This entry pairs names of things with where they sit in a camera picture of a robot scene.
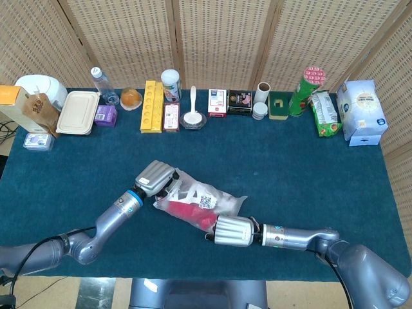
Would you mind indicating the red garment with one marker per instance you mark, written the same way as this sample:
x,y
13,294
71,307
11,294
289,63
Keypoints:
x,y
186,210

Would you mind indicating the small white jar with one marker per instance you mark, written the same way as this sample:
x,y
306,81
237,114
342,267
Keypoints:
x,y
260,111

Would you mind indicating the black printed box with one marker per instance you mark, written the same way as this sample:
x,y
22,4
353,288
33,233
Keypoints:
x,y
239,101

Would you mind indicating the white kitchen appliance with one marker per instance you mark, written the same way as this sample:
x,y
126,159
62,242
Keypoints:
x,y
48,87

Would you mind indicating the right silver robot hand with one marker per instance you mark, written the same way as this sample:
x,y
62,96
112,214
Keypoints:
x,y
233,231

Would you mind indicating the purple carton box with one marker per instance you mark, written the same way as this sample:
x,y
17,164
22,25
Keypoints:
x,y
105,116

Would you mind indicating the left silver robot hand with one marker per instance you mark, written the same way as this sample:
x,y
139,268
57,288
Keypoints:
x,y
154,177

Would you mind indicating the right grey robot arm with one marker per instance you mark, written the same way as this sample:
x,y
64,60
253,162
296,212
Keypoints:
x,y
363,264

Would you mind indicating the red and white box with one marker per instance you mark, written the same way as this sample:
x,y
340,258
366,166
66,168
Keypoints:
x,y
217,101

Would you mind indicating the white QR code label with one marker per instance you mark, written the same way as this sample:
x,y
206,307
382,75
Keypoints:
x,y
207,202

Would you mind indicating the green and yellow sponge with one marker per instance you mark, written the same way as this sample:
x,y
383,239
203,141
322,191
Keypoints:
x,y
278,104

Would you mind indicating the white paper roll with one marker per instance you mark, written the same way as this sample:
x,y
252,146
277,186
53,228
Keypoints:
x,y
262,93

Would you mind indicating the patterned dark bowl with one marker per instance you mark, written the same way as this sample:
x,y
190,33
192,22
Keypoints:
x,y
201,122

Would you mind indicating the clear plastic water bottle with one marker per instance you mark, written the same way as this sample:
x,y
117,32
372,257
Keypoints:
x,y
103,85

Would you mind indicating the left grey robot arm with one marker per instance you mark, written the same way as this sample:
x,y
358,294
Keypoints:
x,y
109,219

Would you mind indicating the wicker folding screen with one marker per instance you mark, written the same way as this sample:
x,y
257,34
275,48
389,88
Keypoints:
x,y
225,38

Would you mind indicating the green snack bag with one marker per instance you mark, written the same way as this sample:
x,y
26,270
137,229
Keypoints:
x,y
325,112

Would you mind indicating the white rice spoon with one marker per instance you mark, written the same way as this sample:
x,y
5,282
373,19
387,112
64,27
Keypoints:
x,y
193,96

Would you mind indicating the white printed canister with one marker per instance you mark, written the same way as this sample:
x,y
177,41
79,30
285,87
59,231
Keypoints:
x,y
170,85

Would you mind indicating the orange and white carton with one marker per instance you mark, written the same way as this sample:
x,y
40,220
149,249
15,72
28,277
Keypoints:
x,y
13,109

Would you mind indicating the green chips can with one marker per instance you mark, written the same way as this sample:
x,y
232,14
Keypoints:
x,y
304,93

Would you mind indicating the white cardboard box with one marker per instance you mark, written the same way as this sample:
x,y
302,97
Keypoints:
x,y
363,141

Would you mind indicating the brown paper pouch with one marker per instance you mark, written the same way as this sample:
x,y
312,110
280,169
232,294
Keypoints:
x,y
40,112

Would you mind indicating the clear box of wipes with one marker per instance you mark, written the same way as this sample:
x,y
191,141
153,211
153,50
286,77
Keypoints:
x,y
38,141

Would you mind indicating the frosted plastic zip bag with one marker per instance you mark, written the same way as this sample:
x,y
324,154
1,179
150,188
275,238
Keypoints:
x,y
231,202

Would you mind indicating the yellow plastic mould tray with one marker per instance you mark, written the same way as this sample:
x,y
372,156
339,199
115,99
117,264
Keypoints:
x,y
151,109

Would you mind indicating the maroon box with pink label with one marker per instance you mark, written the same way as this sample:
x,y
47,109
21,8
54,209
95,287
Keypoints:
x,y
171,116

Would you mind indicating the grey robot torso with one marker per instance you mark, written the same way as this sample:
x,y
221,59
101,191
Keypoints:
x,y
193,294

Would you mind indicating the beige lidded lunch box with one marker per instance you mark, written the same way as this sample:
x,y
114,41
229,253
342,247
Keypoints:
x,y
77,111

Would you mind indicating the orange jelly cup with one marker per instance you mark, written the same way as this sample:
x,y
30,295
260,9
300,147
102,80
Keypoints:
x,y
130,98

